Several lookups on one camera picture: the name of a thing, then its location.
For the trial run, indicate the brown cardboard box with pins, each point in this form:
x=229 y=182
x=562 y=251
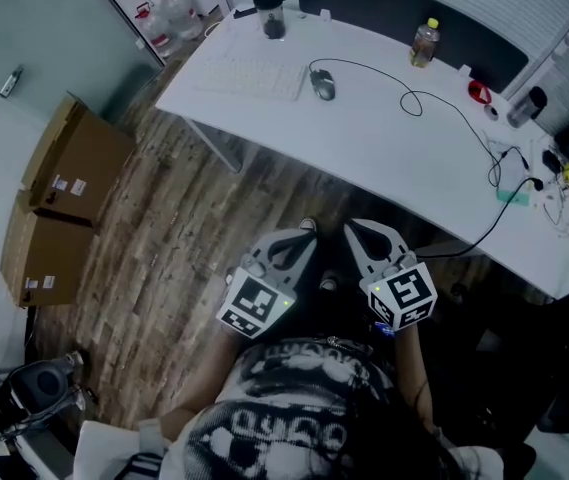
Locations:
x=49 y=258
x=84 y=168

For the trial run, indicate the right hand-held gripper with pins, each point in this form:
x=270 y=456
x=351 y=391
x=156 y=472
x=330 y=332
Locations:
x=404 y=295

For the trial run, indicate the small round white object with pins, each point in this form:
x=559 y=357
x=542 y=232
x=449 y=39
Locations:
x=491 y=112

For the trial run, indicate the black office chair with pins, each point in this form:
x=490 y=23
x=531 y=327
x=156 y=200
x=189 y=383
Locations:
x=539 y=348

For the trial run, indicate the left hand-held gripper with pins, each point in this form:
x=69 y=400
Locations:
x=254 y=300

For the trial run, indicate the grey computer mouse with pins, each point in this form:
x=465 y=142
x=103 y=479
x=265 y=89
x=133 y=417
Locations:
x=324 y=87

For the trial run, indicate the black power adapter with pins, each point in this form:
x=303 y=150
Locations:
x=551 y=160

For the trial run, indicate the person's left white shoe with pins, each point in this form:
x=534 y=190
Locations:
x=307 y=225

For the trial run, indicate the black lidded clear tumbler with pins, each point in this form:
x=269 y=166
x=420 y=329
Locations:
x=271 y=18

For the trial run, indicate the white bag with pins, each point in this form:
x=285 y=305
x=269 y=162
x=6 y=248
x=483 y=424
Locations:
x=109 y=448

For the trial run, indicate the person's left forearm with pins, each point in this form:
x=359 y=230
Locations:
x=209 y=388

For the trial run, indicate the small black phone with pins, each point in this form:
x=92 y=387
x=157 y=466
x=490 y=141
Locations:
x=244 y=13

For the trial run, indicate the black grey backpack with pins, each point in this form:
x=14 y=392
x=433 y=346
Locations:
x=39 y=388

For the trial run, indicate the white keyboard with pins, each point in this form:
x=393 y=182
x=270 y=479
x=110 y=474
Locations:
x=254 y=79

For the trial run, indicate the person's white shoe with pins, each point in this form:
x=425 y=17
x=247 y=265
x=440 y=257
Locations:
x=329 y=283
x=307 y=225

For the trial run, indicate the small blue-lit device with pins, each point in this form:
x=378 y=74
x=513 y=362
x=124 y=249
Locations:
x=384 y=329

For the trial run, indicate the grey bottle black lid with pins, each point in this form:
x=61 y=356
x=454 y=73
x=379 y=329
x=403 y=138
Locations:
x=524 y=110

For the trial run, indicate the clear plastic packet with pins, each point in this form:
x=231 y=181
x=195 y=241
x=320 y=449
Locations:
x=511 y=173

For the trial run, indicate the red tape roll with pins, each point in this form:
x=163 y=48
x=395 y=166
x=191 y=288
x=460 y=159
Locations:
x=475 y=90

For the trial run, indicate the person's right white shoe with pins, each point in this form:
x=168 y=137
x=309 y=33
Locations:
x=329 y=283

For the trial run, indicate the small clear cap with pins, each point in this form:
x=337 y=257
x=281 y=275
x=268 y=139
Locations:
x=300 y=17

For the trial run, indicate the white partition bracket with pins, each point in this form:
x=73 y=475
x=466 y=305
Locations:
x=324 y=15
x=464 y=71

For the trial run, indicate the yellow capped drink bottle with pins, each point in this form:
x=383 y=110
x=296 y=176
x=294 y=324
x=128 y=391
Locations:
x=424 y=48

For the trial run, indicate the person's black trousers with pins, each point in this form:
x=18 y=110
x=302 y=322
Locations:
x=324 y=318

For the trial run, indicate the teal flat box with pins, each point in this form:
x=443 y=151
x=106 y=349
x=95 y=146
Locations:
x=511 y=198

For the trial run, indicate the person's right forearm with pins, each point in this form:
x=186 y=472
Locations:
x=411 y=368

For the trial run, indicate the white desk leg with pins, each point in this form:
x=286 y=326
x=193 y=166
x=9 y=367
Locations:
x=214 y=143

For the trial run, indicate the black and white patterned shirt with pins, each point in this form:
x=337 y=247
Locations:
x=284 y=418

